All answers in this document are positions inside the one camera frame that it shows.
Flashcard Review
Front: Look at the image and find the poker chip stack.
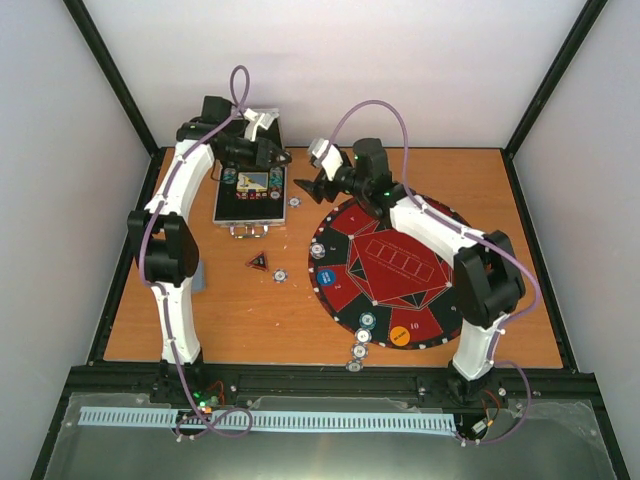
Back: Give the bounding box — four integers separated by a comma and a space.
309, 242, 326, 260

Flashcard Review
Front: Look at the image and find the blue small blind button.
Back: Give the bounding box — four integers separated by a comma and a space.
316, 268, 337, 287

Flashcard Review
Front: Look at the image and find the blue green fifty chip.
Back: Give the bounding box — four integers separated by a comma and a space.
359, 312, 377, 330

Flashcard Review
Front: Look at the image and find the blue orange ten chip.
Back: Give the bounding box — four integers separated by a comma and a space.
355, 328, 372, 344
351, 343, 368, 360

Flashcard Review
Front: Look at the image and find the orange big blind button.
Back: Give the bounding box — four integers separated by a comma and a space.
389, 326, 411, 347

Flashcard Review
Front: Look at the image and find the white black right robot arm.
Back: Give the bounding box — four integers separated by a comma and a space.
299, 138, 527, 404

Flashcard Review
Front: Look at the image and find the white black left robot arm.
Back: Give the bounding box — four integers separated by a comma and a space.
127, 96, 292, 365

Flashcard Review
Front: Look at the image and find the right poker chip row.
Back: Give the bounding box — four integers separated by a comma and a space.
268, 167, 284, 200

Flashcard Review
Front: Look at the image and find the poker chip row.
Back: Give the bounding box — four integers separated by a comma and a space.
268, 167, 284, 200
221, 168, 237, 185

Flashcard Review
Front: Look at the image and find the boxed playing card deck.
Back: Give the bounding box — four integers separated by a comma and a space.
236, 172, 269, 193

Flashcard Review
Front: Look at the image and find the left poker chip row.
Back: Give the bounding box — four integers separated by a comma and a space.
221, 168, 237, 185

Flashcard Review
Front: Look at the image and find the aluminium poker chip case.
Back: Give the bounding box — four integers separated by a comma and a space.
212, 108, 292, 239

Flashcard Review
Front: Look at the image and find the red dice row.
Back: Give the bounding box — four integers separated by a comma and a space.
236, 191, 269, 201

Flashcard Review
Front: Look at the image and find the round red black poker mat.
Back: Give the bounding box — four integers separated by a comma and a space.
308, 199, 462, 350

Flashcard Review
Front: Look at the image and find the grey card deck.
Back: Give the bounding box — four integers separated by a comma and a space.
192, 260, 206, 293

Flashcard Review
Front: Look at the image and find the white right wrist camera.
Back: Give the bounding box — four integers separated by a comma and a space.
307, 138, 345, 181

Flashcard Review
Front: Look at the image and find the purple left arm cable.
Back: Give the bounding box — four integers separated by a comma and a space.
137, 64, 254, 441

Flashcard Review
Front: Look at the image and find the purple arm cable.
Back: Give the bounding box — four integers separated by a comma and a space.
137, 64, 254, 441
329, 98, 544, 447

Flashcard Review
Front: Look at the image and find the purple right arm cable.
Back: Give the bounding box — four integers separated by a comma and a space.
329, 98, 544, 447

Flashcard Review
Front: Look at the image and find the light blue slotted cable duct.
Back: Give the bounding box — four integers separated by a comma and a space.
77, 406, 456, 436

